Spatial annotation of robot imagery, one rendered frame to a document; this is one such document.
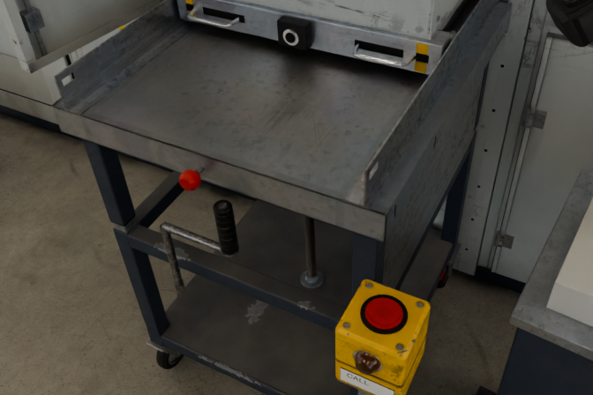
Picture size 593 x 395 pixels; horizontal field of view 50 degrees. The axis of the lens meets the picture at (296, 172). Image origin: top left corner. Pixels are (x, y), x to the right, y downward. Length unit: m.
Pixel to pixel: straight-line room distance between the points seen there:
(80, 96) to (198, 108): 0.21
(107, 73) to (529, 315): 0.81
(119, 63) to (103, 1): 0.21
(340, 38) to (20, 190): 1.55
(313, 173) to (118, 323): 1.08
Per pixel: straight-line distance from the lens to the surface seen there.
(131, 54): 1.24
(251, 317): 1.60
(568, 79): 1.45
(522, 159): 1.58
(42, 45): 1.31
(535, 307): 0.92
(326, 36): 1.15
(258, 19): 1.21
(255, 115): 1.05
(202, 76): 1.17
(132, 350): 1.82
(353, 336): 0.68
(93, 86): 1.18
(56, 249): 2.15
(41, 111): 2.59
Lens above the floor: 1.46
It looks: 41 degrees down
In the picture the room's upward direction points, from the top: 3 degrees counter-clockwise
